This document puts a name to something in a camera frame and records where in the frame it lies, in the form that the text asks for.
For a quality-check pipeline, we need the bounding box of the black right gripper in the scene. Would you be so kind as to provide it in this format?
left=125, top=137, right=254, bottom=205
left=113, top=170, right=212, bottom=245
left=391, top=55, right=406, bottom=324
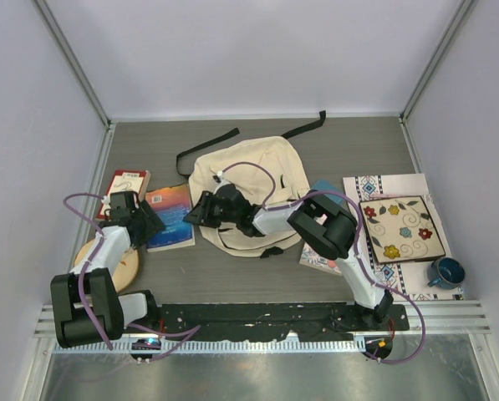
left=183, top=192, right=238, bottom=231

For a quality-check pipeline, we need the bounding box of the blue orange paperback book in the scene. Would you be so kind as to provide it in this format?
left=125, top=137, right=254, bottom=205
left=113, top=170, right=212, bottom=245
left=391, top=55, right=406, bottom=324
left=145, top=183, right=196, bottom=253

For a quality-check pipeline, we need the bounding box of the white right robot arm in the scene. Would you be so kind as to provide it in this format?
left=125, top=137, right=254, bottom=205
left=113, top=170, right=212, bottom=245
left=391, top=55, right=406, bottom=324
left=183, top=184, right=394, bottom=330

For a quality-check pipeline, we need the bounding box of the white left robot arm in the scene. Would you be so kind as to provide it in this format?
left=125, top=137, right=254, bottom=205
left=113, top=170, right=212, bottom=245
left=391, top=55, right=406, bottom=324
left=50, top=190, right=165, bottom=348

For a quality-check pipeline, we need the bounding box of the red white paperback book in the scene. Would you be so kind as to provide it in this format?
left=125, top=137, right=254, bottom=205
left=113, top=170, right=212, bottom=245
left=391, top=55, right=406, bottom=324
left=95, top=169, right=150, bottom=221

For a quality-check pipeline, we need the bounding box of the round wooden painted plate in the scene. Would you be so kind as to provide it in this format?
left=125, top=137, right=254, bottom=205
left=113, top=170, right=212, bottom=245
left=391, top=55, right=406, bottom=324
left=74, top=240, right=140, bottom=294

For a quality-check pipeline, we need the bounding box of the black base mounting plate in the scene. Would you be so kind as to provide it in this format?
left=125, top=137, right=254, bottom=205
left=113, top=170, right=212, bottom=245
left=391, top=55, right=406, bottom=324
left=159, top=302, right=410, bottom=343

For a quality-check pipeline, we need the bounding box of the floral pink paperback book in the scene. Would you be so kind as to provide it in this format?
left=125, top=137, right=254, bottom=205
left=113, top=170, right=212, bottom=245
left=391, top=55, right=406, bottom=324
left=299, top=243, right=342, bottom=276

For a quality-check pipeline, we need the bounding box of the small blue notebook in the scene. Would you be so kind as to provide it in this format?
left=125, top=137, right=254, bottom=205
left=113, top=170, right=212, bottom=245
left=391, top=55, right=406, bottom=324
left=311, top=180, right=344, bottom=206

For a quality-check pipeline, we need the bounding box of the square floral ceramic plate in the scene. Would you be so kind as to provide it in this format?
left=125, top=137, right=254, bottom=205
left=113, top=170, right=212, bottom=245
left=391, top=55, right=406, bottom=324
left=359, top=196, right=446, bottom=264

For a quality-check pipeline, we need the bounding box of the patterned white placemat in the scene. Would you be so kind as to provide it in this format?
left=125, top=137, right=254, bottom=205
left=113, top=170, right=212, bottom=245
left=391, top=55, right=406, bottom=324
left=344, top=174, right=464, bottom=301

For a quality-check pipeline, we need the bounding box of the blue ceramic mug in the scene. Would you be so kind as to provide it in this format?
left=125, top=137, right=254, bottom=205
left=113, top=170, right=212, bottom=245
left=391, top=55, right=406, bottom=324
left=427, top=257, right=466, bottom=290

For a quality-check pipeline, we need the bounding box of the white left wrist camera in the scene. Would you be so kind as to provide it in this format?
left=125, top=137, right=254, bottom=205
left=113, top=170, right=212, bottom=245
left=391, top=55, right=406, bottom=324
left=97, top=195, right=110, bottom=220

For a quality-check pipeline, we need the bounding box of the white slotted cable duct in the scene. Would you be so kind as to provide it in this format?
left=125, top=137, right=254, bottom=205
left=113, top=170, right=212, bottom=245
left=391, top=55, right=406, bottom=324
left=53, top=336, right=365, bottom=355

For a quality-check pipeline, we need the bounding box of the aluminium frame rail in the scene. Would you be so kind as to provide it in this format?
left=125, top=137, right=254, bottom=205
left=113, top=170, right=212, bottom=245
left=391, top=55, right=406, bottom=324
left=33, top=300, right=491, bottom=338

